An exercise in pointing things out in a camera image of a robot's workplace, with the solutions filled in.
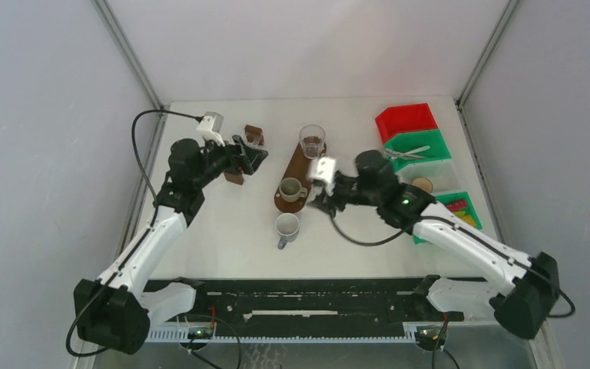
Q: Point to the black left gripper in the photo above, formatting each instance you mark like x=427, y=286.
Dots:
x=233, y=155

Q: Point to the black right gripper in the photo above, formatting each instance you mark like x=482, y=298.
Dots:
x=324, y=202

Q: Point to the grey ceramic cup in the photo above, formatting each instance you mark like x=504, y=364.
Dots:
x=291, y=190

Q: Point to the clear glass tumbler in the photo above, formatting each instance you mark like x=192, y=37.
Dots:
x=312, y=141

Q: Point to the orange ceramic cup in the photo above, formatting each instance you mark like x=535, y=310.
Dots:
x=423, y=183

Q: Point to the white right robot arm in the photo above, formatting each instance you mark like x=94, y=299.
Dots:
x=521, y=292

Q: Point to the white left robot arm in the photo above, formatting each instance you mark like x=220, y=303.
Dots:
x=114, y=311

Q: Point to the brown oval wooden tray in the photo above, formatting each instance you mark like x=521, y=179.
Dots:
x=297, y=168

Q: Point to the red toothpaste tube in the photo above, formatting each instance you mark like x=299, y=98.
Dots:
x=457, y=205

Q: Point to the green bin with toothpaste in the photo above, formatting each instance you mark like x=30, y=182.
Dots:
x=452, y=196

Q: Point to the yellow toothpaste tube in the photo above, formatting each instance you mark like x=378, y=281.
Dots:
x=469, y=219

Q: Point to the red storage bin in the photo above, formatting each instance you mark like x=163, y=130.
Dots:
x=404, y=119

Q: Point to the white storage bin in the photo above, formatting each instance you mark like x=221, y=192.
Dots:
x=440, y=173

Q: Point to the green bin with toothbrushes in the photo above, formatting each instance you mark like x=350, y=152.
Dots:
x=408, y=141

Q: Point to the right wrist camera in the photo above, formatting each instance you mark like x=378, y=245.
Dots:
x=322, y=172

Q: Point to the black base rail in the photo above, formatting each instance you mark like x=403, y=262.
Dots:
x=314, y=308

